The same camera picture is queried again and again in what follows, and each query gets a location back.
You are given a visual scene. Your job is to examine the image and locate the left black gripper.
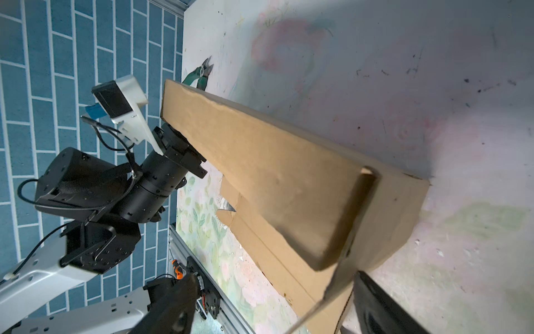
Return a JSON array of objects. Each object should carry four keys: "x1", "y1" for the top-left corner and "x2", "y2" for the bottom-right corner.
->
[{"x1": 125, "y1": 123, "x2": 207, "y2": 224}]

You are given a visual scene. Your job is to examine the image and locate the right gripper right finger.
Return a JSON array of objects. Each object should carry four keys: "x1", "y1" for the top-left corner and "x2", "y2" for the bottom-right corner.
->
[{"x1": 353, "y1": 271, "x2": 429, "y2": 334}]

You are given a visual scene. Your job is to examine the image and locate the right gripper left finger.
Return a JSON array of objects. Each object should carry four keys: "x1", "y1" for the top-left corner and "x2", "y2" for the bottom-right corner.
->
[{"x1": 130, "y1": 275, "x2": 200, "y2": 333}]

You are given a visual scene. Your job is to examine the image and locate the brown cardboard box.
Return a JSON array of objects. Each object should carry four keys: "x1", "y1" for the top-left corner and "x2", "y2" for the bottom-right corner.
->
[{"x1": 161, "y1": 80, "x2": 430, "y2": 333}]

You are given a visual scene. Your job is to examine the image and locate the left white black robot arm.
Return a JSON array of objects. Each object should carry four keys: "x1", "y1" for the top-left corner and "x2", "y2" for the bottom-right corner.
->
[{"x1": 1, "y1": 124, "x2": 207, "y2": 331}]

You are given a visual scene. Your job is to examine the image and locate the orange black screwdriver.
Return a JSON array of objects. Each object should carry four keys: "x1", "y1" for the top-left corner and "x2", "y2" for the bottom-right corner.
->
[{"x1": 171, "y1": 259, "x2": 186, "y2": 281}]

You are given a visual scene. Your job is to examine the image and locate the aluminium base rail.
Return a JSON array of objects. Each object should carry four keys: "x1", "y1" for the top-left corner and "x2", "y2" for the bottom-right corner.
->
[{"x1": 169, "y1": 224, "x2": 254, "y2": 334}]

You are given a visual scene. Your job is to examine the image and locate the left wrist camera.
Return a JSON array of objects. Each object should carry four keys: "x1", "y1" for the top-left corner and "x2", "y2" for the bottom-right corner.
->
[{"x1": 91, "y1": 75, "x2": 164, "y2": 156}]

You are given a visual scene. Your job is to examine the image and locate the green handled pliers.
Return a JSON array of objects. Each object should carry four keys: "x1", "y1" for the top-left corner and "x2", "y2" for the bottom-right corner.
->
[{"x1": 182, "y1": 57, "x2": 214, "y2": 91}]

